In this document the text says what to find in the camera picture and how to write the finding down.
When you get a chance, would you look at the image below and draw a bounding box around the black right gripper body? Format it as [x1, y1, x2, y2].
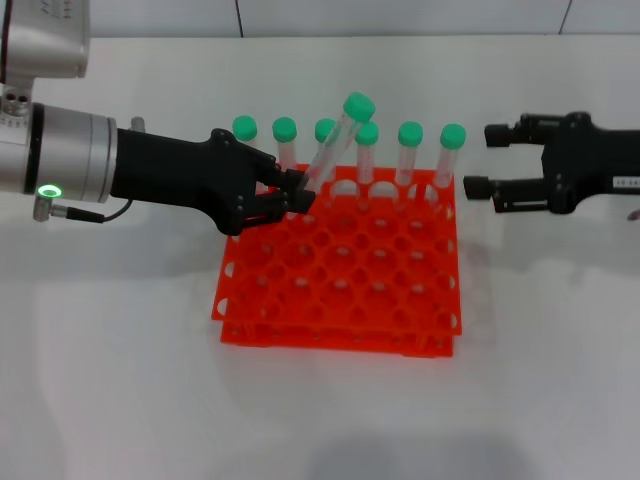
[541, 111, 640, 216]

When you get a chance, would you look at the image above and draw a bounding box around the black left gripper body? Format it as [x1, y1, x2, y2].
[109, 127, 280, 237]

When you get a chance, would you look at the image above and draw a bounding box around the green capped clear test tube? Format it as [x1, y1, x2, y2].
[313, 118, 338, 182]
[431, 123, 468, 192]
[271, 116, 301, 170]
[299, 91, 377, 196]
[354, 121, 381, 186]
[231, 114, 261, 151]
[395, 120, 425, 188]

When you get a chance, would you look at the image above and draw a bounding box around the orange test tube rack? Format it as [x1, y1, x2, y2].
[209, 162, 464, 360]

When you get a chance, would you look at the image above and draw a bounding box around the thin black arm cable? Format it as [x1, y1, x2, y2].
[32, 195, 135, 224]

